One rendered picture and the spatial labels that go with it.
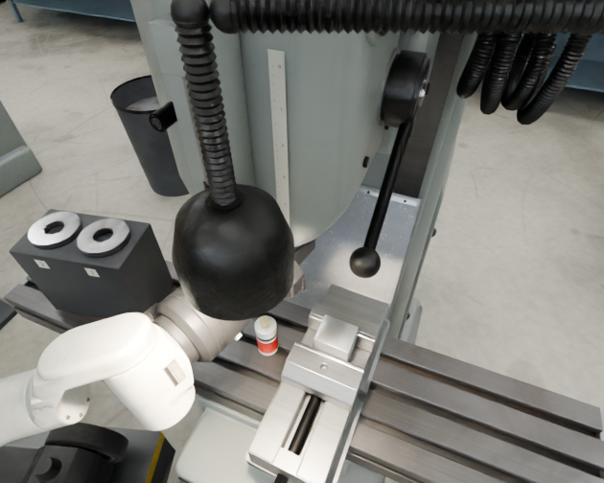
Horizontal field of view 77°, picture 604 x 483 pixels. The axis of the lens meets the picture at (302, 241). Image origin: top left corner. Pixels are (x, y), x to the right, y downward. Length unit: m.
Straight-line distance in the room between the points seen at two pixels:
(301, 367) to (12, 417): 0.38
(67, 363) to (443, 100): 0.67
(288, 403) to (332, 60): 0.53
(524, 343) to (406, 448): 1.45
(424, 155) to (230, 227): 0.65
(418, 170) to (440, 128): 0.10
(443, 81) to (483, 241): 1.82
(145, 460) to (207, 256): 1.16
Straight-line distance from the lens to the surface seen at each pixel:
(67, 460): 1.18
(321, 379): 0.65
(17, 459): 1.29
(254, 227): 0.20
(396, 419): 0.75
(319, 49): 0.28
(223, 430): 0.86
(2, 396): 0.50
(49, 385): 0.44
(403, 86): 0.38
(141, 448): 1.35
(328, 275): 0.94
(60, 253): 0.81
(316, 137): 0.30
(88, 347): 0.43
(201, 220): 0.20
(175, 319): 0.43
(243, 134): 0.30
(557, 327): 2.26
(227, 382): 0.77
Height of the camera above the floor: 1.62
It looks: 46 degrees down
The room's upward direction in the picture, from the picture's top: straight up
